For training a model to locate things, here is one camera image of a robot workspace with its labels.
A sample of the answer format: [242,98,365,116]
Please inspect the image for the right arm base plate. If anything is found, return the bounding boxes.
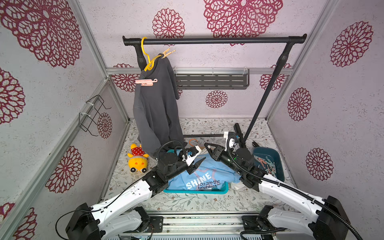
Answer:
[242,215,286,234]

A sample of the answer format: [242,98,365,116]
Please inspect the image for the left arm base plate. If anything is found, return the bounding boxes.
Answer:
[124,216,164,234]

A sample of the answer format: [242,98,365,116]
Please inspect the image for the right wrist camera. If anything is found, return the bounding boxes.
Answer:
[224,132,239,151]

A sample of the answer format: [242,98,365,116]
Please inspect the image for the colourful clothespins pile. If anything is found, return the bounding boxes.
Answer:
[254,156,277,177]

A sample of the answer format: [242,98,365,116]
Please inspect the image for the black wire wall basket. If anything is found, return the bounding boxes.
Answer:
[78,95,113,139]

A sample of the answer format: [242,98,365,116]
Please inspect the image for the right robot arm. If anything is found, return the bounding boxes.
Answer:
[205,143,351,240]

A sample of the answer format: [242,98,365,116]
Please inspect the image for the teal laundry basket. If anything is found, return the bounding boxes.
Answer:
[161,149,229,195]

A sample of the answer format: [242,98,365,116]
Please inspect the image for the dark grey t-shirt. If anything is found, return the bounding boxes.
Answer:
[133,58,184,158]

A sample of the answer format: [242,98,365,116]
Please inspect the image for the black wall shelf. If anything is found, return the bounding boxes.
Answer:
[174,68,250,90]

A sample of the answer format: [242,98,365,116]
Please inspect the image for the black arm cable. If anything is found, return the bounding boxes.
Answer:
[225,134,364,240]
[155,140,188,163]

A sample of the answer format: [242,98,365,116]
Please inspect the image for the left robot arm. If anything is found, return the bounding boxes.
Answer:
[65,153,204,240]

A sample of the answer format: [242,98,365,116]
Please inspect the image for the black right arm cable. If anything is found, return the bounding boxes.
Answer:
[225,134,364,240]

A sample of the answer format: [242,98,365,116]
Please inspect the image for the pink clothespin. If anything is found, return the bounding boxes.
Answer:
[135,79,158,87]

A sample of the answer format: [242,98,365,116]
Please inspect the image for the yellow plush toy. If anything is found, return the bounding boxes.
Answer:
[127,144,149,173]

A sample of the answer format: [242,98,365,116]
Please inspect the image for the black clothes rack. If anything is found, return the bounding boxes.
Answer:
[123,34,308,148]

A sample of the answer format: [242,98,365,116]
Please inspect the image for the beige clothespin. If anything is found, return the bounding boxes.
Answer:
[162,48,175,59]

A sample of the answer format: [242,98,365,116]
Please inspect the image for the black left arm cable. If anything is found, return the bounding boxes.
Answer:
[155,140,188,163]

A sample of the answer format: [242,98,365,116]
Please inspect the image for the light blue garment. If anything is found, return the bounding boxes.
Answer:
[166,148,241,191]

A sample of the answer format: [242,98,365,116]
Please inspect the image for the dark teal clothespin bin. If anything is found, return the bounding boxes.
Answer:
[253,147,285,182]

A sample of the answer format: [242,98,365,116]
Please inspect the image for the yellow plastic hanger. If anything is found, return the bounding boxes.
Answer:
[141,37,164,71]

